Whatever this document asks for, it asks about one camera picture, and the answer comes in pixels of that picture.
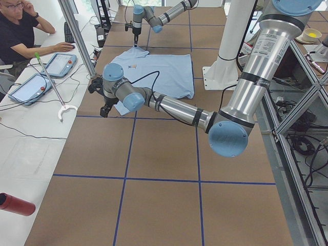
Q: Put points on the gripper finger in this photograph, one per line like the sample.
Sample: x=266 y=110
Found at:
x=105 y=110
x=135 y=40

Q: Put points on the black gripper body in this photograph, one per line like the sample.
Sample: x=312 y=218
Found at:
x=136 y=31
x=108 y=100

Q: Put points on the light blue t-shirt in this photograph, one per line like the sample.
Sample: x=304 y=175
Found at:
x=170 y=75

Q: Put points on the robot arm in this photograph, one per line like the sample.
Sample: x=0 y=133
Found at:
x=228 y=128
x=156 y=23

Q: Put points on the reacher grabber stick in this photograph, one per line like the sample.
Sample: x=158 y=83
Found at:
x=64 y=107

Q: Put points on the far teach pendant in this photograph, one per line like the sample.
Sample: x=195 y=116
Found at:
x=60 y=64

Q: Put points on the teach pendant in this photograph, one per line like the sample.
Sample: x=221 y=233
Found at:
x=60 y=64
x=31 y=90

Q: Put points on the black keyboard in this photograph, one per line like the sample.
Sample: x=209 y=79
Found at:
x=68 y=34

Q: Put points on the near teach pendant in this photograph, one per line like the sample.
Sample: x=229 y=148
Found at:
x=31 y=90

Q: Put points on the seated person in black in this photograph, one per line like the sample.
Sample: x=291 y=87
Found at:
x=18 y=19

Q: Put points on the red bottle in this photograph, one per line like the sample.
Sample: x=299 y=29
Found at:
x=16 y=205

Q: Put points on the yellow bowl on plate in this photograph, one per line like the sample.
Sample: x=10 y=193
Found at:
x=309 y=36

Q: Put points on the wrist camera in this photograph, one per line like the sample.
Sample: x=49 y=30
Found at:
x=128 y=26
x=96 y=85

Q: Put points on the aluminium frame post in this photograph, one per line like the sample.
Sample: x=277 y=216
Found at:
x=70 y=19

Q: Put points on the white camera mast with base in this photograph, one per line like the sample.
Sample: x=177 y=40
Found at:
x=223 y=72

